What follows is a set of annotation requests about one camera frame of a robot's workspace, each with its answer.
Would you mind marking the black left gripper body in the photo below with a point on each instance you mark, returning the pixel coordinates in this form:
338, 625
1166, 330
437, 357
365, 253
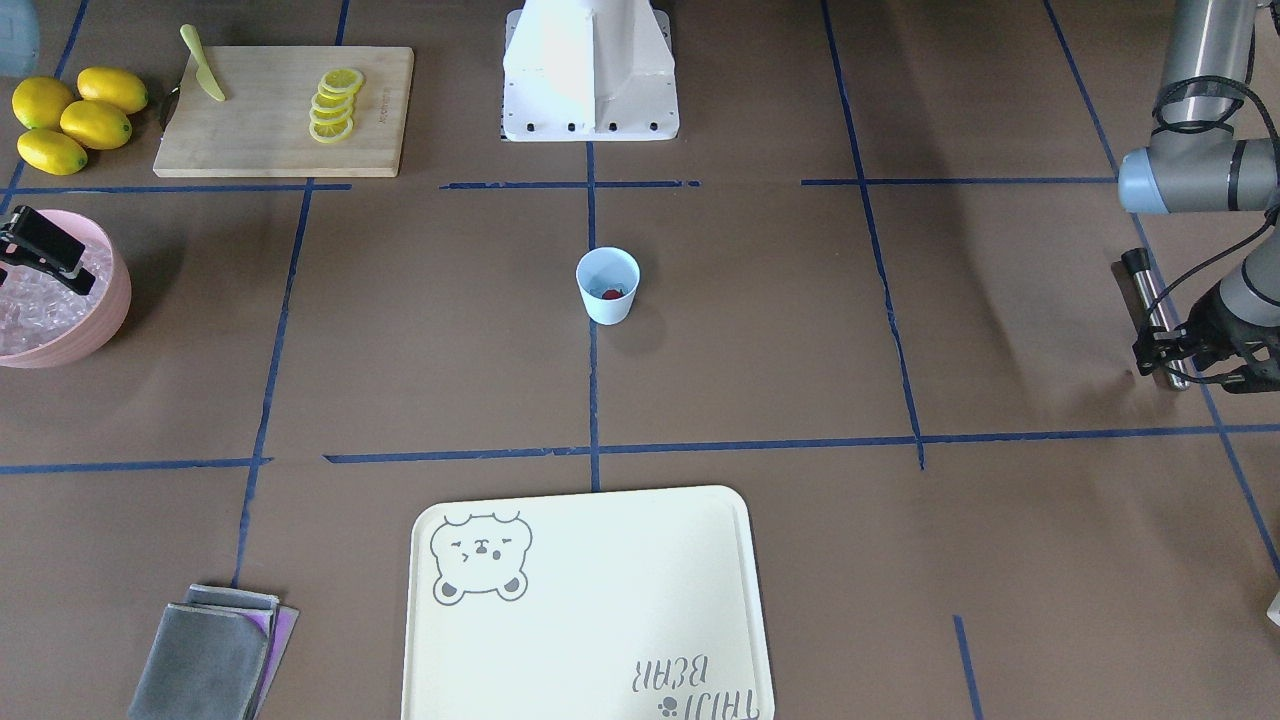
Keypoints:
1222, 328

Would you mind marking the wooden cutting board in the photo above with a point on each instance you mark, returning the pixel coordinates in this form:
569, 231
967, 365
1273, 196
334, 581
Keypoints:
261, 129

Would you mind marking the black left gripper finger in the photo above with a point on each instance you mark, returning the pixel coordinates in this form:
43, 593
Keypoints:
1163, 350

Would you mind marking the yellow lemon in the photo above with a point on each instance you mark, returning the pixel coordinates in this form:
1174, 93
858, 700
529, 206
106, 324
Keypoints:
38, 102
96, 125
116, 86
51, 151

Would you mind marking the yellow lemon middle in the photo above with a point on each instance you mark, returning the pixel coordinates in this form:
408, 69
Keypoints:
96, 125

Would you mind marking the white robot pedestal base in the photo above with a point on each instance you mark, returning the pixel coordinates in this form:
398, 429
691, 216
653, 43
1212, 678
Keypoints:
589, 71

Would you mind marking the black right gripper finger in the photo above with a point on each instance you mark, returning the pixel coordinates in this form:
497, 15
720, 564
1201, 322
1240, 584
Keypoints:
35, 242

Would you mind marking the steel muddler black tip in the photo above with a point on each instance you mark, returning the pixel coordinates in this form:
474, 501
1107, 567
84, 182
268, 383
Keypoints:
1137, 265

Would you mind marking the grey folded cloths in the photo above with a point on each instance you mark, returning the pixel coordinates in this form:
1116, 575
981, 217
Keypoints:
215, 655

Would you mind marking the lemon slices stack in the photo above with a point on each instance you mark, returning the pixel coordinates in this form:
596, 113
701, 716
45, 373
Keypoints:
331, 117

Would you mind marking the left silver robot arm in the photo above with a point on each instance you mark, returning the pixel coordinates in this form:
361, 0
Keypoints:
1213, 148

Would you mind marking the yellow lemon lower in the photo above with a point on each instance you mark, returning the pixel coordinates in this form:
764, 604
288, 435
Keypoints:
51, 151

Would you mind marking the yellow-green plastic knife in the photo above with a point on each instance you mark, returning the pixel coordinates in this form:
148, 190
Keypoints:
203, 72

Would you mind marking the pink bowl of ice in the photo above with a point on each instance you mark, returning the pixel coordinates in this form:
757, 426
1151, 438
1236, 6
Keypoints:
44, 323

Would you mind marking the cream bear serving tray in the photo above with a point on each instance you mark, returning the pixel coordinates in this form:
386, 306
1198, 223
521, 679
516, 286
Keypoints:
611, 605

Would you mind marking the light blue plastic cup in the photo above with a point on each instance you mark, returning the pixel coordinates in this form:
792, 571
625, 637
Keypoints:
608, 279

